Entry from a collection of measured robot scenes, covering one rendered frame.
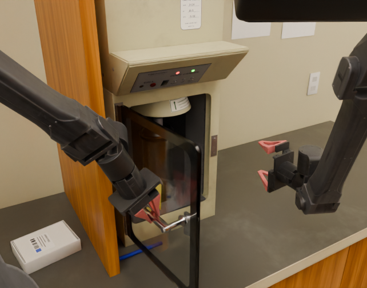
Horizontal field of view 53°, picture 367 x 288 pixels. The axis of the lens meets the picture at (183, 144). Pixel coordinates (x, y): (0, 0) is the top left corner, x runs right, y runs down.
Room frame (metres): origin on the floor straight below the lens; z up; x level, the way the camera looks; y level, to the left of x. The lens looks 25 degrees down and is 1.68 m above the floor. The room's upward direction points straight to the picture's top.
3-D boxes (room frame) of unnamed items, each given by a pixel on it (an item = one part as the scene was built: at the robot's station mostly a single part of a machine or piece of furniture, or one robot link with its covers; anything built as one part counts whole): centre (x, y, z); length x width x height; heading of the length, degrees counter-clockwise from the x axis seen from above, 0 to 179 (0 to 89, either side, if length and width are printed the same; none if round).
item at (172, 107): (1.03, 0.07, 1.34); 0.18 x 0.18 x 0.05
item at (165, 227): (0.65, 0.04, 1.20); 0.10 x 0.05 x 0.03; 37
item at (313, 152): (0.76, -0.31, 1.23); 0.12 x 0.09 x 0.11; 3
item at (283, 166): (0.85, -0.28, 1.19); 0.07 x 0.07 x 0.10; 30
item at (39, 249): (0.84, 0.40, 0.96); 0.16 x 0.12 x 0.04; 130
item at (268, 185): (0.91, -0.25, 1.16); 0.09 x 0.07 x 0.07; 30
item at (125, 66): (0.89, 0.00, 1.46); 0.32 x 0.12 x 0.10; 120
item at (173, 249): (0.73, 0.06, 1.19); 0.30 x 0.01 x 0.40; 37
